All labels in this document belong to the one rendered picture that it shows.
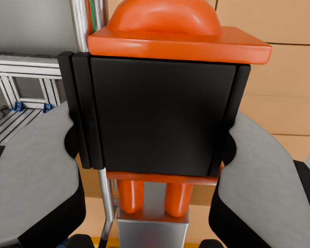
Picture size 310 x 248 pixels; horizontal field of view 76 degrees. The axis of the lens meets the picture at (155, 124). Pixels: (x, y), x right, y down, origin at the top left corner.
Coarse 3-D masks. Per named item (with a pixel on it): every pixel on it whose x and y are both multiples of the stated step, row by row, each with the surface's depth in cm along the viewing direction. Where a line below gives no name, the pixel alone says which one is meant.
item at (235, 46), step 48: (96, 48) 8; (144, 48) 8; (192, 48) 8; (240, 48) 8; (96, 96) 9; (144, 96) 9; (192, 96) 9; (240, 96) 9; (144, 144) 11; (192, 144) 10
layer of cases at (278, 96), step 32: (224, 0) 64; (256, 0) 64; (288, 0) 64; (256, 32) 69; (288, 32) 69; (256, 64) 76; (288, 64) 75; (256, 96) 83; (288, 96) 83; (288, 128) 92
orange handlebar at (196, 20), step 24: (144, 0) 8; (168, 0) 8; (192, 0) 8; (120, 24) 9; (144, 24) 9; (168, 24) 9; (192, 24) 9; (216, 24) 9; (120, 192) 16; (168, 192) 16
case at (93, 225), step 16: (80, 160) 46; (96, 176) 43; (96, 192) 40; (192, 192) 41; (208, 192) 41; (96, 208) 40; (192, 208) 39; (208, 208) 39; (96, 224) 44; (112, 224) 44; (192, 224) 42; (208, 224) 42; (192, 240) 46
